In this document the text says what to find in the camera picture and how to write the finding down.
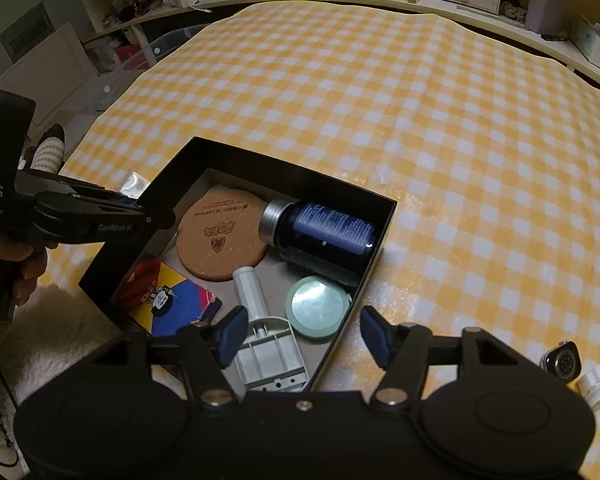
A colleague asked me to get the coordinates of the white plastic tool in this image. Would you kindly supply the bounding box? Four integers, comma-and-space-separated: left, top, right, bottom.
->
233, 266, 310, 392

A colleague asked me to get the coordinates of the mint green round compact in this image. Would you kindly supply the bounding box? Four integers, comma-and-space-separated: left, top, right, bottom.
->
285, 276, 351, 340

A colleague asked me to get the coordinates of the colourful card pack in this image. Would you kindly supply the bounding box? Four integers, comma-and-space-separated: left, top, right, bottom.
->
118, 258, 222, 337

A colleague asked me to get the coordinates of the round cork coaster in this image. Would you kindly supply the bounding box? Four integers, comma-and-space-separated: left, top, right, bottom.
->
176, 185, 268, 281

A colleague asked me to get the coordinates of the dark blue bottle silver cap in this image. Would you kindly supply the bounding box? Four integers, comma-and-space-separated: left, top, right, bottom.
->
259, 200, 377, 287

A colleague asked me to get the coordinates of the black storage box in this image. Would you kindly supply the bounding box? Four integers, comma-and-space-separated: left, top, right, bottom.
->
80, 138, 396, 394

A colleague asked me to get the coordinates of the smart watch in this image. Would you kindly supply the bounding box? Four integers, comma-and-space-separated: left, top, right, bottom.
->
539, 340, 582, 384

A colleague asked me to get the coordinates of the person left hand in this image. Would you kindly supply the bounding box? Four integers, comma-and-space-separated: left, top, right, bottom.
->
0, 235, 47, 306

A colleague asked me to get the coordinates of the striped sock foot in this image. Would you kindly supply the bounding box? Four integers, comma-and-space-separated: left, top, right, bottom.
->
30, 124, 66, 174

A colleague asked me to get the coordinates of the clear plastic wrapper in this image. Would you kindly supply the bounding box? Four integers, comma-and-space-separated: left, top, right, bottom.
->
117, 171, 150, 200

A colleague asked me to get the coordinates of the pink board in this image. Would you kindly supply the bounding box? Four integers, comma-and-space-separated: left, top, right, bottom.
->
0, 23, 97, 130

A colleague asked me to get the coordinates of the tissue box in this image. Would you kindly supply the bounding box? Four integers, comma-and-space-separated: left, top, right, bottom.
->
570, 16, 600, 68

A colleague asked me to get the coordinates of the lilac box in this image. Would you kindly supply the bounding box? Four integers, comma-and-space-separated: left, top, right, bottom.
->
524, 0, 566, 35

